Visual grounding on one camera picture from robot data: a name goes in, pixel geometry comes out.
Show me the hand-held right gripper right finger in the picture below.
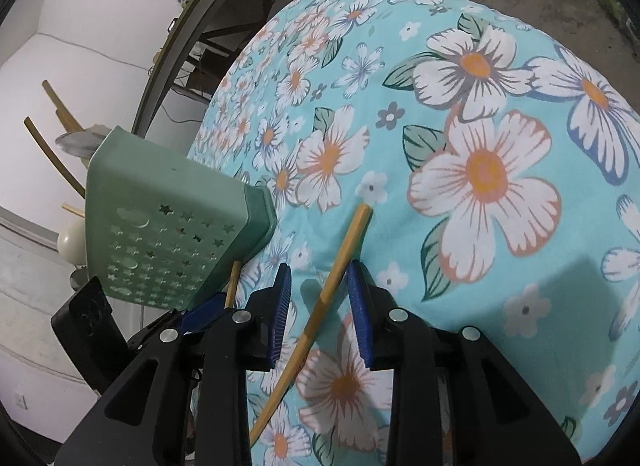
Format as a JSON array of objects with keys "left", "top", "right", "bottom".
[{"left": 347, "top": 261, "right": 582, "bottom": 466}]

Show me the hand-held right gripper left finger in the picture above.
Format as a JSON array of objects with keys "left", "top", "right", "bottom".
[{"left": 55, "top": 266, "right": 294, "bottom": 466}]

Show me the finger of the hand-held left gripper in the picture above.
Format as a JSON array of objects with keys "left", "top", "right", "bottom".
[{"left": 125, "top": 292, "right": 230, "bottom": 347}]

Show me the beige plastic ladle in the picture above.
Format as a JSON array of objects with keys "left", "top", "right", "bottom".
[{"left": 56, "top": 221, "right": 86, "bottom": 265}]

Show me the green perforated utensil holder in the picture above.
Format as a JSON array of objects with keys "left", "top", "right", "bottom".
[{"left": 85, "top": 126, "right": 279, "bottom": 312}]

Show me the metal spoon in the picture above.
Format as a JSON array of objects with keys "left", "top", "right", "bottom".
[{"left": 56, "top": 126, "right": 109, "bottom": 157}]

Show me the white door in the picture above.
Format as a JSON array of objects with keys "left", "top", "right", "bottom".
[{"left": 0, "top": 206, "right": 101, "bottom": 447}]

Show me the floral turquoise blanket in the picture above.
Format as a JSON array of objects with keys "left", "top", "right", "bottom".
[{"left": 187, "top": 0, "right": 640, "bottom": 466}]

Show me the grey side table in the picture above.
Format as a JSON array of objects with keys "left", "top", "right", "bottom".
[{"left": 132, "top": 0, "right": 351, "bottom": 142}]

